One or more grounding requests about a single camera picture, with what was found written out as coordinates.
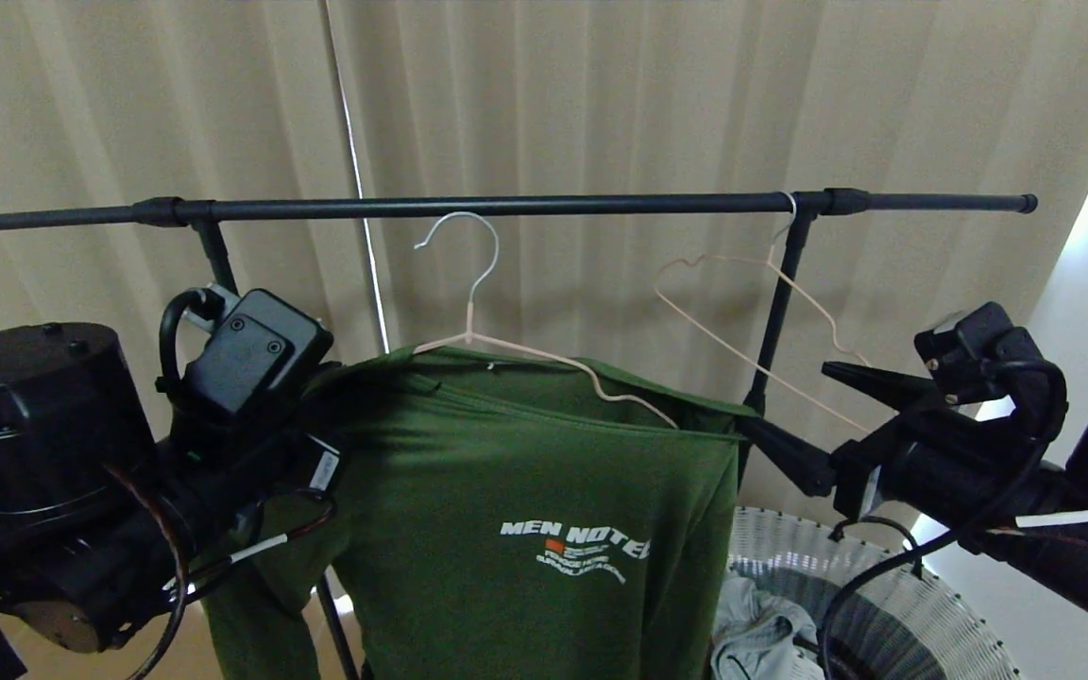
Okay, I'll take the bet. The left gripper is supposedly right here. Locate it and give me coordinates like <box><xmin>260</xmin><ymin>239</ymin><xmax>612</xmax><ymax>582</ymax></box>
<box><xmin>0</xmin><ymin>416</ymin><xmax>349</xmax><ymax>655</ymax></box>

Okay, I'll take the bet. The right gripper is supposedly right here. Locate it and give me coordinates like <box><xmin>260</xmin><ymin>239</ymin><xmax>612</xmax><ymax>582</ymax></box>
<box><xmin>738</xmin><ymin>361</ymin><xmax>1069</xmax><ymax>535</ymax></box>

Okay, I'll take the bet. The green long-sleeved shirt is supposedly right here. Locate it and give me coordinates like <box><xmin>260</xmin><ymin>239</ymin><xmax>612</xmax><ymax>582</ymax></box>
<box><xmin>202</xmin><ymin>345</ymin><xmax>760</xmax><ymax>680</ymax></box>

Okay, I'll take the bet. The pink clothes hanger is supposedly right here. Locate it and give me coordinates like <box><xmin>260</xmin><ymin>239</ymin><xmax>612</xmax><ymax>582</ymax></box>
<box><xmin>412</xmin><ymin>212</ymin><xmax>680</xmax><ymax>431</ymax></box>
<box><xmin>654</xmin><ymin>194</ymin><xmax>876</xmax><ymax>434</ymax></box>

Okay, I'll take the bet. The white laundry basket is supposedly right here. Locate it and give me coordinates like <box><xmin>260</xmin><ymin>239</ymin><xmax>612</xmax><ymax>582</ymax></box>
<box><xmin>723</xmin><ymin>507</ymin><xmax>1022</xmax><ymax>680</ymax></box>

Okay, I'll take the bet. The black clothes rack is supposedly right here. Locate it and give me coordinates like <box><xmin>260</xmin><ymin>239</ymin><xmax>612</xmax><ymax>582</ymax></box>
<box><xmin>0</xmin><ymin>189</ymin><xmax>1038</xmax><ymax>680</ymax></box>

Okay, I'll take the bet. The pale grey garment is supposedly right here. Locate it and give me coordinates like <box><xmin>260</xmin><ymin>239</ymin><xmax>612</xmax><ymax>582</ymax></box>
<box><xmin>709</xmin><ymin>576</ymin><xmax>824</xmax><ymax>680</ymax></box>

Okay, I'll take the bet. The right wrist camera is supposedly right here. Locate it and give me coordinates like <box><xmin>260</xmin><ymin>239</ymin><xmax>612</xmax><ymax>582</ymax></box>
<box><xmin>914</xmin><ymin>302</ymin><xmax>1069</xmax><ymax>445</ymax></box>

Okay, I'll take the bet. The black cable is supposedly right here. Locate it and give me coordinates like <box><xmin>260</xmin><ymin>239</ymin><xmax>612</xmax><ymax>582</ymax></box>
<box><xmin>818</xmin><ymin>357</ymin><xmax>1069</xmax><ymax>680</ymax></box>
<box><xmin>158</xmin><ymin>286</ymin><xmax>226</xmax><ymax>402</ymax></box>

